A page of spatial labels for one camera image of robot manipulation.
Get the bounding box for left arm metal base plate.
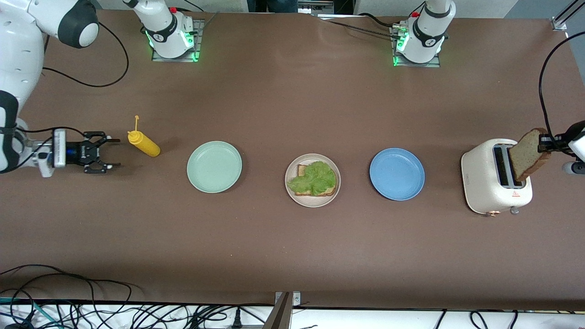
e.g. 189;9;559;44
392;25;441;68

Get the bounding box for blue plate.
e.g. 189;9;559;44
369;148;425;201

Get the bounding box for short black cable loops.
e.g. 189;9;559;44
434;310;519;329

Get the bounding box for white toaster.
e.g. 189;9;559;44
461;138;533;217

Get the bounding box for aluminium profile rail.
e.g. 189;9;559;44
551;0;585;32

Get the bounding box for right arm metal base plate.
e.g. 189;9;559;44
151;19;205;63

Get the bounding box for grey metal box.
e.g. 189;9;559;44
297;0;335;17

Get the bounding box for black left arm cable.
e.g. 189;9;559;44
538;31;585;138

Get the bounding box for black braided cable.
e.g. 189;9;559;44
319;13;403;41

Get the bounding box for long black looping cable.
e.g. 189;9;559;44
0;264;133;320

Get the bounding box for green lettuce leaf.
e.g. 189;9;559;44
287;161;337;195

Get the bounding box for yellow mustard squeeze bottle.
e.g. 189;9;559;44
128;115;161;158

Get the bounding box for mint green plate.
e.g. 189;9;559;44
186;141;243;193

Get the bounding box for beige plate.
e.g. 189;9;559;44
284;154;341;208

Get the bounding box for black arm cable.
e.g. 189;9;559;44
538;31;585;138
43;21;130;87

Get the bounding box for grey metal post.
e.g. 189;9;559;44
263;292;302;329

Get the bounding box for brown bread slice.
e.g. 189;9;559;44
295;164;338;197
509;128;552;182

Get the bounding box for teal cable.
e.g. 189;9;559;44
0;297;60;329

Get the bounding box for tangled black cables bundle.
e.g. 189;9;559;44
0;274;275;329

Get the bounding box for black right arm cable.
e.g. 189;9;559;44
43;21;130;87

